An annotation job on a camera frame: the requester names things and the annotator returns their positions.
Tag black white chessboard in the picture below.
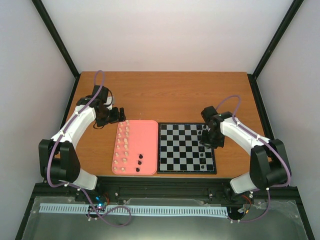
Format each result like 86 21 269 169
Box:
157 122 217 175

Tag right controller board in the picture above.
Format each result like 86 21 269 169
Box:
237 194 252 217

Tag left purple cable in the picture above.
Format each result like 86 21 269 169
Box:
46 69 132 228

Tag purple cable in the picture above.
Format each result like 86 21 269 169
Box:
214 95 293 224
46 69 132 228

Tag left controller board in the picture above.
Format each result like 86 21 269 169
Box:
94 193 110 210

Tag pink plastic tray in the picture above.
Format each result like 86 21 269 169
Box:
111 120 159 176

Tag controller board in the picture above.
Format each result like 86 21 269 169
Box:
237 194 252 217
94 193 110 210

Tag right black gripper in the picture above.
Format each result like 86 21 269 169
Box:
200 129 225 149

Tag light blue cable duct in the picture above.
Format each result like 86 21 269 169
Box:
38 203 228 218

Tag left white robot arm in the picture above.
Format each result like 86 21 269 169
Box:
38 85 126 202

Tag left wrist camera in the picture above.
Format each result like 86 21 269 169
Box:
103 96 115 110

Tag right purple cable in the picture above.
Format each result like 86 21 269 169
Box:
214 95 293 224

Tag black aluminium frame rail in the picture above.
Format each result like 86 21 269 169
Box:
16 177 314 240

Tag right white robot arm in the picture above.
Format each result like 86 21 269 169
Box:
200 106 292 199

